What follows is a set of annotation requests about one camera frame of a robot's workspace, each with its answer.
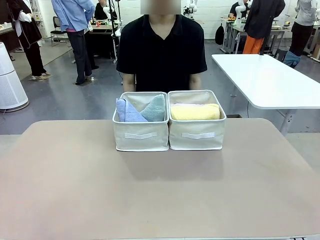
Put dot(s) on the light blue towel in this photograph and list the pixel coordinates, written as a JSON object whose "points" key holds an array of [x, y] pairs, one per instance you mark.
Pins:
{"points": [[155, 108]]}

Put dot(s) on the lavender towel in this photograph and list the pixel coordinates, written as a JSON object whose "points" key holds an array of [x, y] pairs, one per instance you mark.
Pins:
{"points": [[126, 112]]}

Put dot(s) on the yellow towel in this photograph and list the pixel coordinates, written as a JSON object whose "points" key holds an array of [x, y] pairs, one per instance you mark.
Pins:
{"points": [[195, 112]]}

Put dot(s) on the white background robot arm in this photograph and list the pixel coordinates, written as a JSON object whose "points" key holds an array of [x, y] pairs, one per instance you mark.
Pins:
{"points": [[240, 13]]}

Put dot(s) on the cream fabric storage bin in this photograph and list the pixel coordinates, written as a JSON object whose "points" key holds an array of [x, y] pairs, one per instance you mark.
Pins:
{"points": [[195, 136], [140, 136]]}

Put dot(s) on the person in black shirt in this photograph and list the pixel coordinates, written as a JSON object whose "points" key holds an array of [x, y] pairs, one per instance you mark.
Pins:
{"points": [[161, 50]]}

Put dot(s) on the black hanging bag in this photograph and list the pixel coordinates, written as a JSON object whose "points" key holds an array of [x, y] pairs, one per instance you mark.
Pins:
{"points": [[219, 36]]}

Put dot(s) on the white table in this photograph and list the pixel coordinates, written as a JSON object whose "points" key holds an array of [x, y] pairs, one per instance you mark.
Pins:
{"points": [[262, 77]]}

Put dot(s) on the bystander in blue shirt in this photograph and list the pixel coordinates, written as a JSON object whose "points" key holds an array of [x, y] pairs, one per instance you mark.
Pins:
{"points": [[75, 20]]}

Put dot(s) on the black office chair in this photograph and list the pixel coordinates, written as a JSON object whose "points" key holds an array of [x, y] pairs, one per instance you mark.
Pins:
{"points": [[58, 30]]}

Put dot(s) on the bystander in orange trousers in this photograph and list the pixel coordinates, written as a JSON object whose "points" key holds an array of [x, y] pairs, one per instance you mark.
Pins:
{"points": [[262, 22]]}

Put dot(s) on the blue bag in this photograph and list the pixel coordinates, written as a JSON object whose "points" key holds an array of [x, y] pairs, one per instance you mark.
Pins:
{"points": [[292, 60]]}

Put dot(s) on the white air purifier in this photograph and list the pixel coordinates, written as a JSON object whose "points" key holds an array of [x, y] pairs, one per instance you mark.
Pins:
{"points": [[10, 85]]}

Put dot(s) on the bystander in black dress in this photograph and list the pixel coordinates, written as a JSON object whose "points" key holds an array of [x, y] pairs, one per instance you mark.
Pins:
{"points": [[28, 32]]}

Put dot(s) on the bystander in grey shirt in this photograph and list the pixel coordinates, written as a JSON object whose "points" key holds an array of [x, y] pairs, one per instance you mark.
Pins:
{"points": [[303, 25]]}

